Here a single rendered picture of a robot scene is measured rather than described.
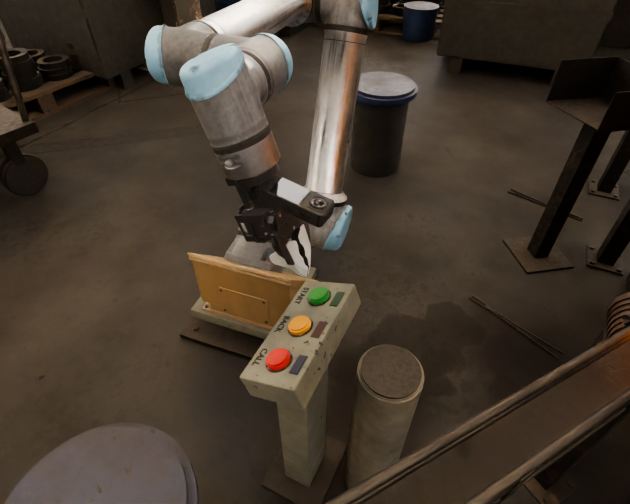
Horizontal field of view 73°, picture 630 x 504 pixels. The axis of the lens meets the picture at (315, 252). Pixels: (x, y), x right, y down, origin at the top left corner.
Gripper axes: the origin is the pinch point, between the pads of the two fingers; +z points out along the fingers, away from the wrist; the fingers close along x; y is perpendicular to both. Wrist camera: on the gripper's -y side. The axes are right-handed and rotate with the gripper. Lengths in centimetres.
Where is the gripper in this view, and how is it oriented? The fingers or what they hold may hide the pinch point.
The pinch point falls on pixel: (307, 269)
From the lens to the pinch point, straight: 75.1
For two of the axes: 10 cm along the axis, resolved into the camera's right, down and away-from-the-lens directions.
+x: -4.4, 6.1, -6.6
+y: -8.4, -0.3, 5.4
